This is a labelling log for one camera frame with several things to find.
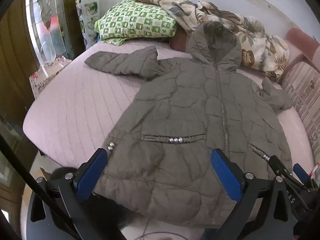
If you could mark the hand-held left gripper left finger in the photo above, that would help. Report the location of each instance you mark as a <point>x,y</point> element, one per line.
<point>91,173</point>

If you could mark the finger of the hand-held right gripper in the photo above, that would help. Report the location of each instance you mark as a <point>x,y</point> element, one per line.
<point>300,171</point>
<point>278,163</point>

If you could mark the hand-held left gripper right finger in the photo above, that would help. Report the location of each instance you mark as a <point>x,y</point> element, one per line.
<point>225,175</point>

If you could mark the olive quilted hooded jacket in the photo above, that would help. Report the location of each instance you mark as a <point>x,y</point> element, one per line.
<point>175,105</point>

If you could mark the pink quilted bed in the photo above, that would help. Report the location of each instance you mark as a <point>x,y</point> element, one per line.
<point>75,105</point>

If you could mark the striped patterned cushion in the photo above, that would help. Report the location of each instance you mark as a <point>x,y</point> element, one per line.
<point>305,92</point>

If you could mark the red floral box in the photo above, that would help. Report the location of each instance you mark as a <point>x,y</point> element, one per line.
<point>50,72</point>

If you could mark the pink upholstered headboard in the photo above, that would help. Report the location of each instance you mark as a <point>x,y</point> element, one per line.
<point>300,37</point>

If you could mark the cream floral blanket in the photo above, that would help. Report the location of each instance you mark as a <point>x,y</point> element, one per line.
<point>252,35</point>

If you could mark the dark red pillow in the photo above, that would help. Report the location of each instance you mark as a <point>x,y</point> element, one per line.
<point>180,42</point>

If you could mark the wooden cabinet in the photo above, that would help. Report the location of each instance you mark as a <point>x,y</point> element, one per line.
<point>15,55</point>

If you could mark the green checked pillow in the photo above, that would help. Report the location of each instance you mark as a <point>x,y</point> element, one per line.
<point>135,22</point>

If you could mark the green printed bag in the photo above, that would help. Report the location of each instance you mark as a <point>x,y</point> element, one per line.
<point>87,12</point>

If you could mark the window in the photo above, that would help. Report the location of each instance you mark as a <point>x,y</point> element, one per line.
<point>47,17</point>

